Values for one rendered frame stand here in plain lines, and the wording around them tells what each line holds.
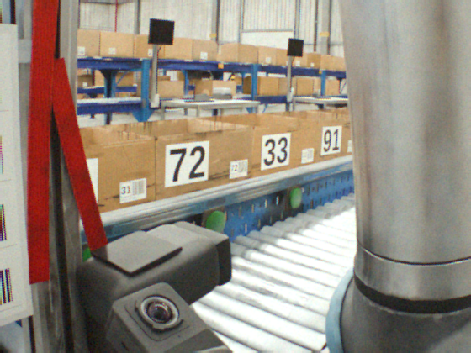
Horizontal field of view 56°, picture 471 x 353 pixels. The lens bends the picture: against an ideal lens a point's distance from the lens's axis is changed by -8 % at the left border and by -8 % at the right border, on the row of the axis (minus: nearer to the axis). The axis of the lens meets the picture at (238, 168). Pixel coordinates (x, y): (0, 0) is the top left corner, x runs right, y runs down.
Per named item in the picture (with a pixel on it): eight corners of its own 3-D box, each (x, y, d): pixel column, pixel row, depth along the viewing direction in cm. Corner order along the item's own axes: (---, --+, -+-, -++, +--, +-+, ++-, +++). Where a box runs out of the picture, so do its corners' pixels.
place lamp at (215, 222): (209, 239, 126) (209, 214, 125) (205, 238, 127) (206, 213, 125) (226, 234, 131) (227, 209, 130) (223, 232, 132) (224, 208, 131)
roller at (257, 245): (394, 306, 106) (396, 287, 105) (227, 251, 138) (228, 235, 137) (401, 298, 109) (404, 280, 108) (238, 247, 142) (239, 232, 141)
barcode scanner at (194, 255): (242, 329, 41) (236, 224, 38) (140, 406, 32) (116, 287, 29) (189, 305, 45) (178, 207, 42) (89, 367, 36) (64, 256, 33)
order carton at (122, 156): (13, 237, 90) (7, 155, 87) (-37, 205, 108) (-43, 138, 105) (156, 203, 120) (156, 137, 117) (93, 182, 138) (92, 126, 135)
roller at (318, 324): (342, 354, 86) (346, 332, 85) (161, 276, 118) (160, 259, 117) (354, 344, 90) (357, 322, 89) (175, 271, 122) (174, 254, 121)
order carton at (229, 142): (156, 203, 120) (156, 137, 116) (92, 182, 138) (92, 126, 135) (251, 181, 150) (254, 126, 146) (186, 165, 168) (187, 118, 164)
